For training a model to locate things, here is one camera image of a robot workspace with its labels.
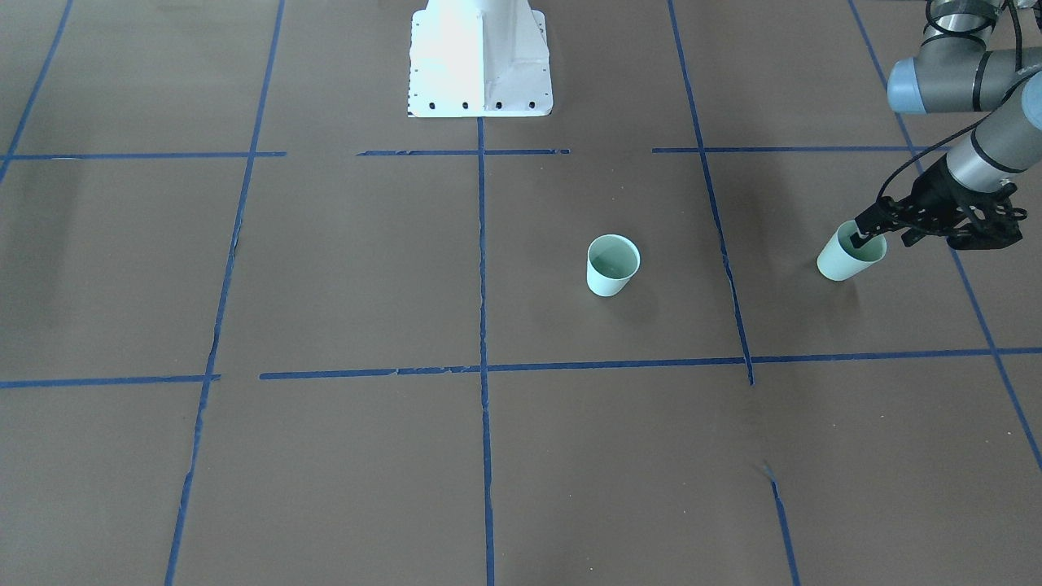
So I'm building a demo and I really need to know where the green cup standing on table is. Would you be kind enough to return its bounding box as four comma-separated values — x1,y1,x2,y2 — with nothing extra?
585,234,641,297

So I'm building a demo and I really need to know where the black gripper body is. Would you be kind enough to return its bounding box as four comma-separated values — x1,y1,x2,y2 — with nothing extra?
872,155,987,237

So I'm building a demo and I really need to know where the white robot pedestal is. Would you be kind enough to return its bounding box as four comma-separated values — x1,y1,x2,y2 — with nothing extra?
406,1,554,118

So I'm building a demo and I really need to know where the green cup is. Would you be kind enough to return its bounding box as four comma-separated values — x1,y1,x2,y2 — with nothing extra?
817,220,888,282
585,234,641,297

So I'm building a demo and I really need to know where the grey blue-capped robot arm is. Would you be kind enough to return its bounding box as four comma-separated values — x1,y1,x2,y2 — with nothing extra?
841,1,1040,250

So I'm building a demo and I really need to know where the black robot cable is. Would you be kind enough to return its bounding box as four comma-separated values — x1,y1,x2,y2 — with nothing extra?
876,0,1027,204

